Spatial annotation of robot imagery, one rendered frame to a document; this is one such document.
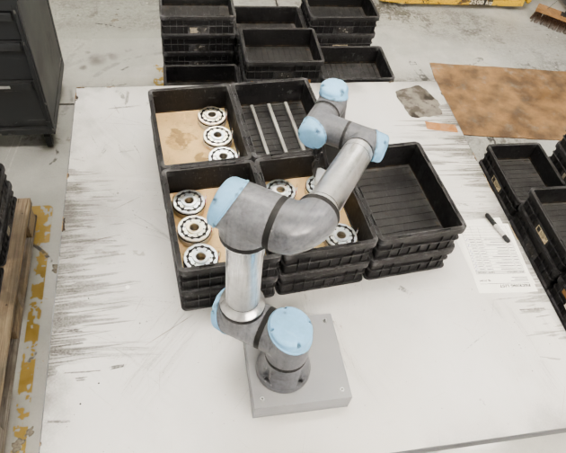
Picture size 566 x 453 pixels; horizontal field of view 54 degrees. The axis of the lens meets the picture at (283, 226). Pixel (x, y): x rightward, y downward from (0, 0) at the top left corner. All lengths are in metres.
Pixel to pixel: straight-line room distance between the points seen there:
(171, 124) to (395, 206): 0.86
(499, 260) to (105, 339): 1.34
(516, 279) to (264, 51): 1.77
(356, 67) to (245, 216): 2.28
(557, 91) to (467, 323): 2.73
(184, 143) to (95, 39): 2.14
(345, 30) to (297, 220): 2.34
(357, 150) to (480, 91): 2.81
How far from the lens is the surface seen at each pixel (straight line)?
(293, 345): 1.40
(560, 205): 2.93
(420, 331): 1.84
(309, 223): 1.09
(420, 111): 2.56
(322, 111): 1.43
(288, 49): 3.14
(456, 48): 4.44
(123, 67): 3.81
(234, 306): 1.38
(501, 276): 2.07
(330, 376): 1.62
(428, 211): 1.96
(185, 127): 2.10
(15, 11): 2.79
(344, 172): 1.24
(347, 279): 1.84
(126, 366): 1.70
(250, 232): 1.10
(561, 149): 3.25
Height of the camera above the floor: 2.23
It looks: 51 degrees down
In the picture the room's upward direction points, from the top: 9 degrees clockwise
